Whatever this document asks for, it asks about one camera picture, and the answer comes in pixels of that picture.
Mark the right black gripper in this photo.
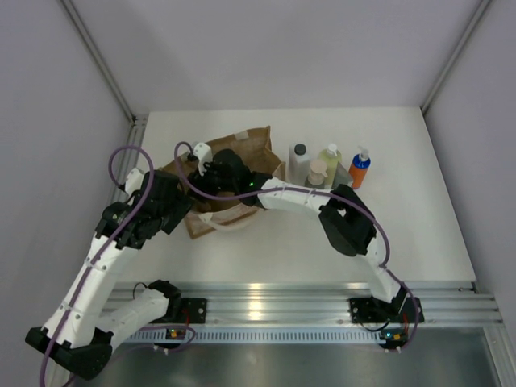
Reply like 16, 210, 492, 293
189, 158, 239, 204

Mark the white bottle black cap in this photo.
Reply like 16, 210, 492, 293
288, 143, 310, 185

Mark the grey bottle beige pump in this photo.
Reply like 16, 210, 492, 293
305, 159, 327, 189

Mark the yellow-green pump soap bottle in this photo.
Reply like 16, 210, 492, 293
318, 144, 342, 188

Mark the translucent grey squeeze tube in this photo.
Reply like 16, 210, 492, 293
331, 162, 353, 189

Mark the orange blue pump bottle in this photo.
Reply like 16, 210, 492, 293
348, 147, 371, 189

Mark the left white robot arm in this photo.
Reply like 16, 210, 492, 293
25, 169, 193, 380

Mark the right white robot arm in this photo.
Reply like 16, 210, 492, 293
187, 143, 422, 324

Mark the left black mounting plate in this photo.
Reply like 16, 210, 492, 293
177, 298, 208, 325

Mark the black mounting plate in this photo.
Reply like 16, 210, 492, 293
177, 298, 208, 325
349, 297, 425, 324

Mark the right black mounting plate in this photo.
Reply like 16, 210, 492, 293
349, 297, 425, 324

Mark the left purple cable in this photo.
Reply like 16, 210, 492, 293
42, 145, 156, 387

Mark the left aluminium frame post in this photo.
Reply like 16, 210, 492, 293
57, 0, 136, 127

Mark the aluminium frame post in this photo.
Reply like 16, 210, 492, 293
57, 0, 136, 127
420, 0, 495, 117

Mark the slotted cable duct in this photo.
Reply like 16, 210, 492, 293
126, 327, 385, 344

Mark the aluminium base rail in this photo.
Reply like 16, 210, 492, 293
94, 280, 503, 327

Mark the right aluminium frame post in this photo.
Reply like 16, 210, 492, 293
420, 0, 495, 117

